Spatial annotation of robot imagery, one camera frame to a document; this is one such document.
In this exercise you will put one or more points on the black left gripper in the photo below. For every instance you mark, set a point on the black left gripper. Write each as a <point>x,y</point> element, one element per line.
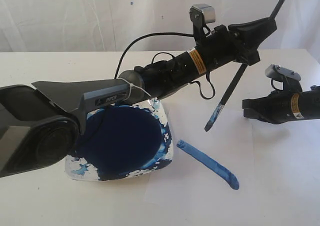
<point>222,46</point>

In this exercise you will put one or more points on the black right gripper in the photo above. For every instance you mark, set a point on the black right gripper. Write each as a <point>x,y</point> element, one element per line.
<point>278,108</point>

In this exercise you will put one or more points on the black paintbrush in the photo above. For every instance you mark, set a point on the black paintbrush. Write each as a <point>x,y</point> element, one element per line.
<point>227,94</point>

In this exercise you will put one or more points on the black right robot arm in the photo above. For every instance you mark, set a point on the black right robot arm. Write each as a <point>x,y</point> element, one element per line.
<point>314,102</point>

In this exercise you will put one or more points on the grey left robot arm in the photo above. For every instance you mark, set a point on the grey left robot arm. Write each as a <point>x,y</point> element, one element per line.
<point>40,124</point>

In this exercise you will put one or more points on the white paper sheet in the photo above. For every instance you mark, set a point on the white paper sheet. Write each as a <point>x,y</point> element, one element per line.
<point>210,169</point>

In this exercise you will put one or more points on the white dish with blue paint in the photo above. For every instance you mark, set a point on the white dish with blue paint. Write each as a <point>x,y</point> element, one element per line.
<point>122,141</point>

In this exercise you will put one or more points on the white backdrop cloth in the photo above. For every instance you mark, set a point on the white backdrop cloth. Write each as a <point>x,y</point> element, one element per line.
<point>107,25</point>

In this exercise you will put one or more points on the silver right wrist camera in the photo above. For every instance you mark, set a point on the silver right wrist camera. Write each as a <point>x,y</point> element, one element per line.
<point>290,79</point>

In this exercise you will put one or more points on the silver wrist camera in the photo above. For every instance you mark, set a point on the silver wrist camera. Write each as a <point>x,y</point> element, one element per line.
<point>290,79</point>
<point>201,15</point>

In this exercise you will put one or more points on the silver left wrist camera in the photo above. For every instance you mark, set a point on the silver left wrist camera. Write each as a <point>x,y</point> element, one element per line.
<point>201,15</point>

